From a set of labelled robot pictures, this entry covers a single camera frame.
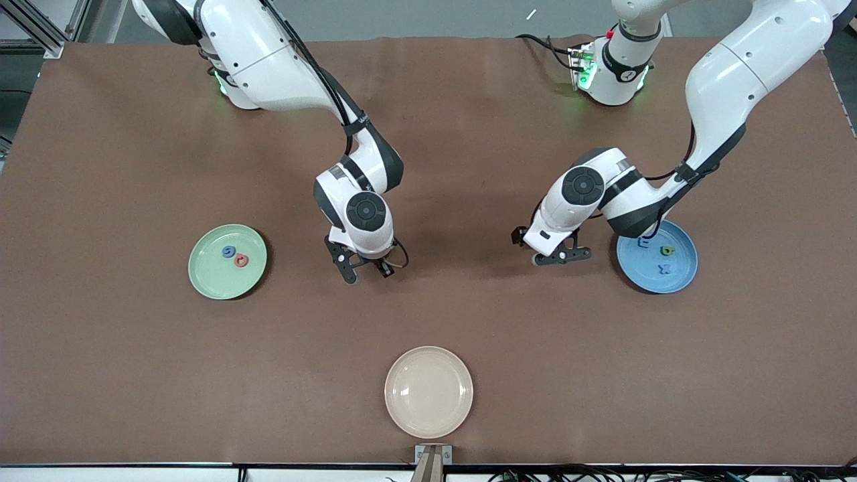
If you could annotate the pink letter Q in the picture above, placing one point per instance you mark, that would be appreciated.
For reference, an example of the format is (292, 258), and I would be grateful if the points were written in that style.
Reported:
(236, 262)

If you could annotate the green letter p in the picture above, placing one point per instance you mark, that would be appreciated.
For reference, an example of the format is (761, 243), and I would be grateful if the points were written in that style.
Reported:
(671, 253)

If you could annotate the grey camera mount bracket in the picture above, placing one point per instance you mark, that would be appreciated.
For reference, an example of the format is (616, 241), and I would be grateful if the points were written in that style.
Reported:
(433, 462)

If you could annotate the grey aluminium frame profile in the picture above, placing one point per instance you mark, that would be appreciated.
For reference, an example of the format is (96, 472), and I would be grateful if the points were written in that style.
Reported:
(40, 37)
(84, 20)

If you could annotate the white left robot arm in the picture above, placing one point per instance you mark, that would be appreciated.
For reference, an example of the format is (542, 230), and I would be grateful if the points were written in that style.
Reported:
(736, 73)

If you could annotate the cream round plate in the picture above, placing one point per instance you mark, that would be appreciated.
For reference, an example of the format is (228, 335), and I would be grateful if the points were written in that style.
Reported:
(428, 391)

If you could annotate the light green round plate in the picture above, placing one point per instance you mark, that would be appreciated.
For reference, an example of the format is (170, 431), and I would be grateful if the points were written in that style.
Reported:
(214, 274)

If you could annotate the white table edge rail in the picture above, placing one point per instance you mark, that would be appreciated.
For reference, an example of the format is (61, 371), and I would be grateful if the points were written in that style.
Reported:
(134, 475)

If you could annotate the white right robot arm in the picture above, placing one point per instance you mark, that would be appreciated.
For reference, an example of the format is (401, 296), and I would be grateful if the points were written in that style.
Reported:
(288, 73)

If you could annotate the blue round plate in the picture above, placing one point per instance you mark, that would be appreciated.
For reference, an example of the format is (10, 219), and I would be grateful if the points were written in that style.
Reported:
(643, 278)

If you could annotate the brown table cover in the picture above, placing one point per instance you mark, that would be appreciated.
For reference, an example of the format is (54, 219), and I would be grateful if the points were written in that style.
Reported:
(428, 167)

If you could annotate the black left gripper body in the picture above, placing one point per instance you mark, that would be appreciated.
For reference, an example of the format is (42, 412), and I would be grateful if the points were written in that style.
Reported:
(518, 235)

